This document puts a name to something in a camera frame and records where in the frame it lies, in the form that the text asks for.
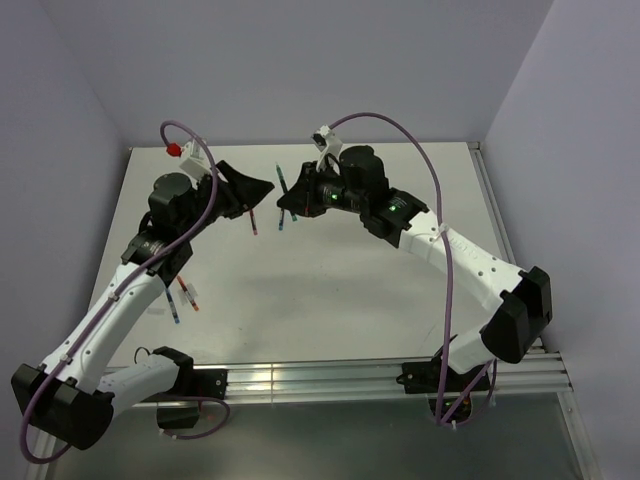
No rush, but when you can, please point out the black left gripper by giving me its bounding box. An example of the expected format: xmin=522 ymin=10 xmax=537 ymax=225
xmin=179 ymin=160 xmax=273 ymax=240

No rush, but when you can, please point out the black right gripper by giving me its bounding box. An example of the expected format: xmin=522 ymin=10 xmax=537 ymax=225
xmin=278 ymin=160 xmax=367 ymax=217

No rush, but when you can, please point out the magenta pen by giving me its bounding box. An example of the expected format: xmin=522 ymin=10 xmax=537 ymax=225
xmin=249 ymin=209 xmax=259 ymax=236

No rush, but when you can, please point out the green capped pen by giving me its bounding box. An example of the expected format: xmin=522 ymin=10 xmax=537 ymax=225
xmin=275 ymin=163 xmax=297 ymax=222

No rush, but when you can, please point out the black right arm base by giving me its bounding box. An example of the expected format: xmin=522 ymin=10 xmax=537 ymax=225
xmin=396 ymin=358 xmax=497 ymax=427

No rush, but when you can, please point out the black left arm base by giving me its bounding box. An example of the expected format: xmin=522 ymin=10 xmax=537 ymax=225
xmin=144 ymin=368 xmax=231 ymax=440

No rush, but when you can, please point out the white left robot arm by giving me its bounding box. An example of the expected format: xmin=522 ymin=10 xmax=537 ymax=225
xmin=11 ymin=161 xmax=274 ymax=463

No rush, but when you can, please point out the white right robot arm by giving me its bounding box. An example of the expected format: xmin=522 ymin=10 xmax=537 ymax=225
xmin=277 ymin=146 xmax=552 ymax=390

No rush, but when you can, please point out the red capped pen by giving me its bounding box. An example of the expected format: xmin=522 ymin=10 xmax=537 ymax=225
xmin=177 ymin=275 xmax=199 ymax=312

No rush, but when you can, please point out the dark blue capped pen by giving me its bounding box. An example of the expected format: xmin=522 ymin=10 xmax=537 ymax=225
xmin=165 ymin=287 xmax=180 ymax=324

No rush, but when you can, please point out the small clear plastic piece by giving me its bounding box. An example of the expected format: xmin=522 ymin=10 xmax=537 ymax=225
xmin=147 ymin=308 xmax=167 ymax=316

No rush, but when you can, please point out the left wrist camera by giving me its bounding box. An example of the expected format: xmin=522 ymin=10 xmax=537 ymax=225
xmin=165 ymin=140 xmax=211 ymax=181

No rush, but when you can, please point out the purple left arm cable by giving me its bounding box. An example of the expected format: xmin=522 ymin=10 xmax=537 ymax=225
xmin=18 ymin=119 xmax=232 ymax=464

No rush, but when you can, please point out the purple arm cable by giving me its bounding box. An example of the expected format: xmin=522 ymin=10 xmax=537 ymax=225
xmin=327 ymin=112 xmax=500 ymax=429
xmin=18 ymin=119 xmax=232 ymax=464

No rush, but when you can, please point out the aluminium side rail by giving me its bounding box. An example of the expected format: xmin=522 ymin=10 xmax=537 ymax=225
xmin=467 ymin=141 xmax=547 ymax=354

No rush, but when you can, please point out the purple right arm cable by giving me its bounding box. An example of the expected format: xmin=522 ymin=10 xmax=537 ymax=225
xmin=327 ymin=112 xmax=500 ymax=429

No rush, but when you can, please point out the aluminium front rail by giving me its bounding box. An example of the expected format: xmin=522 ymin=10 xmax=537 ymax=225
xmin=109 ymin=349 xmax=574 ymax=412

